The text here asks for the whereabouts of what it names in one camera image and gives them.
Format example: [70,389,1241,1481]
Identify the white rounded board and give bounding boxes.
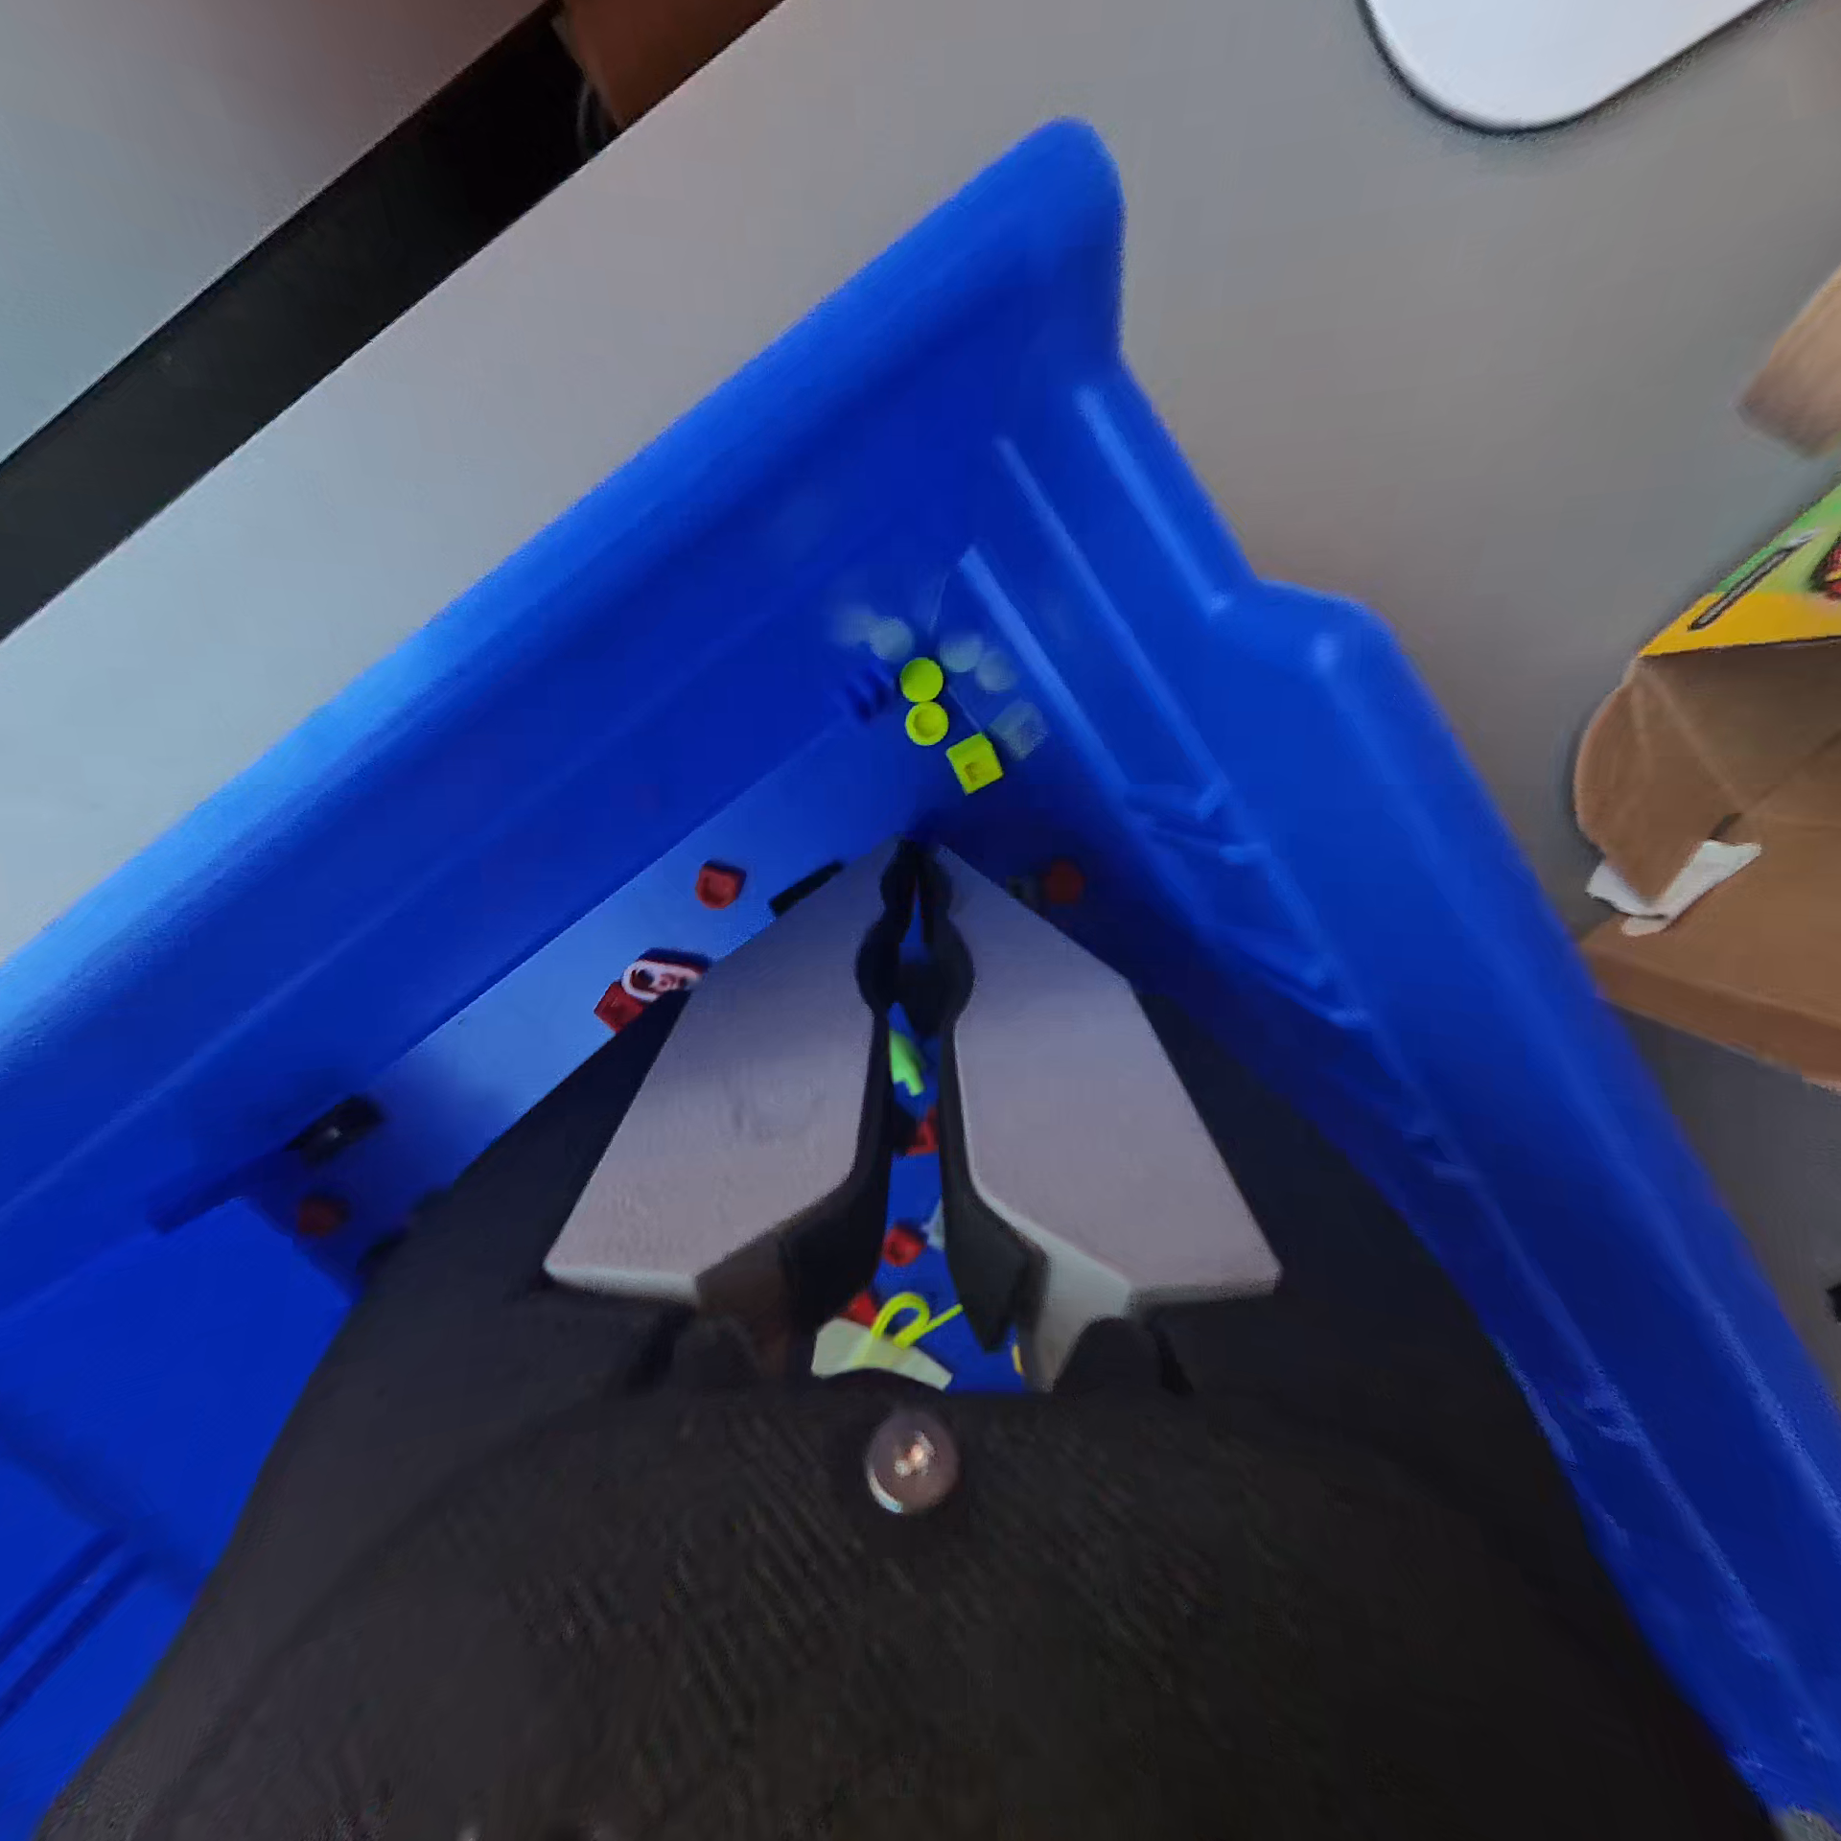
[1359,0,1777,137]

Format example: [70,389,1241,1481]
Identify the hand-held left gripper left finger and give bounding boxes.
[544,837,929,1374]

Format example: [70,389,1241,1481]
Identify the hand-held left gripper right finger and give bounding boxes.
[919,846,1282,1391]

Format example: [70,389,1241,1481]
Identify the light wooden post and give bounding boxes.
[1739,264,1841,463]

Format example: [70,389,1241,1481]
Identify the white piece with lime band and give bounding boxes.
[814,1290,963,1391]

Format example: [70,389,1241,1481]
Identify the printed cardboard lego box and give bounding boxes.
[1572,488,1841,1087]

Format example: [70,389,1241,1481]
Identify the scattered red lego pieces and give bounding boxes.
[295,854,1088,1326]

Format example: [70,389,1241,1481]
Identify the blue plastic bin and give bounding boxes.
[0,117,1841,1841]

